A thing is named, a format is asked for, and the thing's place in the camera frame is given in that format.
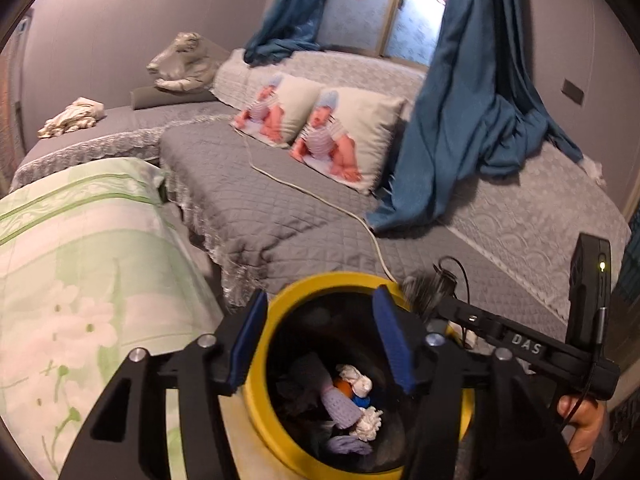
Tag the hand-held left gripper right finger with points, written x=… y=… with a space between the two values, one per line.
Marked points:
x=395 y=340

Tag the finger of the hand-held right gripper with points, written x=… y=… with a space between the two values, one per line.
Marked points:
x=470 y=317

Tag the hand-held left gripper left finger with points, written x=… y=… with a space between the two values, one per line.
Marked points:
x=247 y=340

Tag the white tissue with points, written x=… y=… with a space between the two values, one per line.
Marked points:
x=357 y=382

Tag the blue plastic bag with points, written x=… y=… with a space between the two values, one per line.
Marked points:
x=362 y=401

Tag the orange plastic bag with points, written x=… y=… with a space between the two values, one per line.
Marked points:
x=341 y=386

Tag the purple foam net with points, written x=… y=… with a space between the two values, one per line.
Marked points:
x=350 y=445
x=340 y=400

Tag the white frilly paper wad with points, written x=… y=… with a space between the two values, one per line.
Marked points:
x=367 y=425

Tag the yellow trash bin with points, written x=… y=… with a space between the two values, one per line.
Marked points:
x=320 y=285

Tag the person's right hand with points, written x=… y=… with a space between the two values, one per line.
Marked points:
x=585 y=425

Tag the grey lace sofa cover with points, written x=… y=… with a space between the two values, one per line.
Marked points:
x=525 y=210

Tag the grey quilted sofa mat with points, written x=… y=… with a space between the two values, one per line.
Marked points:
x=275 y=210

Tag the white cloth scrap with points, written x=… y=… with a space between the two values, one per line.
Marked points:
x=595 y=170

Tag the blue curtain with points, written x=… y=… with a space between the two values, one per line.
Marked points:
x=450 y=110
x=290 y=10

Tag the baby print pillow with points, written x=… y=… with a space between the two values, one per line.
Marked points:
x=370 y=130
x=295 y=105

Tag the grey bed cover lace edge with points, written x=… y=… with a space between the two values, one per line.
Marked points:
x=125 y=120

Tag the grey bolster pillow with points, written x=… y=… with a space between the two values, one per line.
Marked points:
x=160 y=96

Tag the white tiger plush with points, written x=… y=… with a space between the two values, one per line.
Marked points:
x=185 y=65

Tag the pile of beige clothes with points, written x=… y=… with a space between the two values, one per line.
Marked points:
x=75 y=115

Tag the frosted glass window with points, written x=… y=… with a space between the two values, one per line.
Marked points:
x=345 y=20

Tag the dark wall switch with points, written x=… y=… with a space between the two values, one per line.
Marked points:
x=573 y=91

